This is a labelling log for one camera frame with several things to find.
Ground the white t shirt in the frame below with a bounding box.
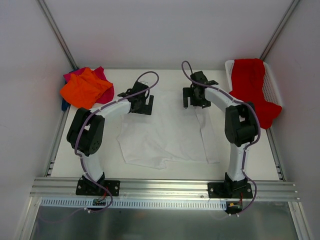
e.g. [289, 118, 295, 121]
[117, 90, 220, 170]

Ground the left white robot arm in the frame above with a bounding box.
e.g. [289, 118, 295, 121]
[66, 81, 154, 195]

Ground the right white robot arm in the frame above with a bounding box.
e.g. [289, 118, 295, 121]
[182, 71, 261, 198]

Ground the pink t shirt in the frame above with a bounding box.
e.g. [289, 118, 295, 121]
[62, 66, 115, 106]

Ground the red t shirt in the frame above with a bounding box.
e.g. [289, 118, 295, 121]
[230, 58, 282, 130]

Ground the orange t shirt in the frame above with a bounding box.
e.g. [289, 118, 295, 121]
[59, 67, 114, 110]

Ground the white plastic basket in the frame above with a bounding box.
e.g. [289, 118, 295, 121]
[224, 60, 283, 107]

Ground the blue t shirt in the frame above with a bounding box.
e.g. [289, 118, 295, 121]
[61, 98, 70, 112]

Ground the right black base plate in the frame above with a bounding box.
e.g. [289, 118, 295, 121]
[207, 182, 253, 199]

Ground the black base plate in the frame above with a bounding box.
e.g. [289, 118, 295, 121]
[207, 182, 253, 199]
[75, 178, 121, 197]

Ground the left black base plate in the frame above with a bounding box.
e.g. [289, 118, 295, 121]
[75, 178, 121, 197]

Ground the aluminium mounting rail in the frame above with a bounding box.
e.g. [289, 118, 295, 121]
[29, 177, 301, 202]

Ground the left aluminium corner post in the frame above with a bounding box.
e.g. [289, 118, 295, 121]
[36, 0, 79, 70]

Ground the aluminium corner post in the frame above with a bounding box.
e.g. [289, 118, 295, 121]
[259, 0, 301, 61]
[36, 0, 79, 70]

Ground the right aluminium corner post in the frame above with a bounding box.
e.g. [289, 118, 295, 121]
[259, 0, 301, 61]

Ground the white slotted cable duct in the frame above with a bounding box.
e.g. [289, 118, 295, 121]
[40, 197, 227, 211]

